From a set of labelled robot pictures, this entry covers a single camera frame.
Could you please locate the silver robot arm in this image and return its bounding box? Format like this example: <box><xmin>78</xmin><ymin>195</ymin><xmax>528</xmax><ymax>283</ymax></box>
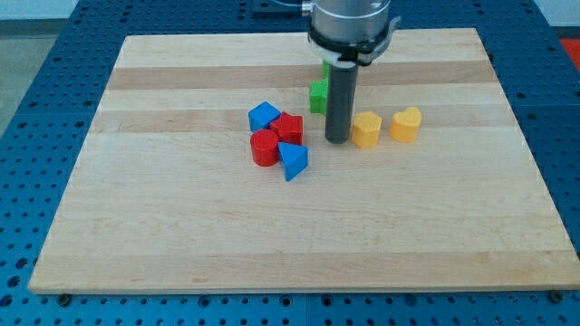
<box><xmin>303</xmin><ymin>0</ymin><xmax>401</xmax><ymax>69</ymax></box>

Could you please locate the blue triangle block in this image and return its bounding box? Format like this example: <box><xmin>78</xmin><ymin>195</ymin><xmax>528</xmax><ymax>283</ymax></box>
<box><xmin>278</xmin><ymin>142</ymin><xmax>309</xmax><ymax>181</ymax></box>

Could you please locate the red cylinder block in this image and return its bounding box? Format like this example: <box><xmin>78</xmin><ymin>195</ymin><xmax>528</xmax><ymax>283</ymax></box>
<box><xmin>250</xmin><ymin>129</ymin><xmax>279</xmax><ymax>167</ymax></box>

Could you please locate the red pentagon block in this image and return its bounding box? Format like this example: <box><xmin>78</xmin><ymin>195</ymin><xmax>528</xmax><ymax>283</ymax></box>
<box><xmin>269</xmin><ymin>111</ymin><xmax>304</xmax><ymax>145</ymax></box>

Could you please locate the blue cube block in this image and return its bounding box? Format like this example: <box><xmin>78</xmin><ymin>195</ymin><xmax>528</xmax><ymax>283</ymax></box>
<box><xmin>247</xmin><ymin>101</ymin><xmax>281</xmax><ymax>132</ymax></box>

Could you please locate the green star block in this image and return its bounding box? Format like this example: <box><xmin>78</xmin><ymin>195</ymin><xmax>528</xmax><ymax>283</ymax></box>
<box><xmin>309</xmin><ymin>79</ymin><xmax>328</xmax><ymax>115</ymax></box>

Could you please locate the yellow hexagon block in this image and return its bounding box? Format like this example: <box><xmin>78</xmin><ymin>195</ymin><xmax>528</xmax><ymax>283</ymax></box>
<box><xmin>351</xmin><ymin>111</ymin><xmax>382</xmax><ymax>149</ymax></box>

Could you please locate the light wooden board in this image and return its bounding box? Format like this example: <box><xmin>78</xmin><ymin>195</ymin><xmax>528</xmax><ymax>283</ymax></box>
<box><xmin>29</xmin><ymin>28</ymin><xmax>579</xmax><ymax>294</ymax></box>

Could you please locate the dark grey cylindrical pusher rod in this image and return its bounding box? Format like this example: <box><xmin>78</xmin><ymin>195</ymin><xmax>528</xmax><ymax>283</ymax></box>
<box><xmin>325</xmin><ymin>66</ymin><xmax>358</xmax><ymax>144</ymax></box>

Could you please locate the green block behind rod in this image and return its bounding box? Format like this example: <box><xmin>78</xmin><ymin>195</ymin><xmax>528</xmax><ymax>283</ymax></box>
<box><xmin>322</xmin><ymin>61</ymin><xmax>330</xmax><ymax>79</ymax></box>

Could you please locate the yellow heart block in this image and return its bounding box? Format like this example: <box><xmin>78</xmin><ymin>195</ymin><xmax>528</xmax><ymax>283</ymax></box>
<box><xmin>389</xmin><ymin>107</ymin><xmax>422</xmax><ymax>143</ymax></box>

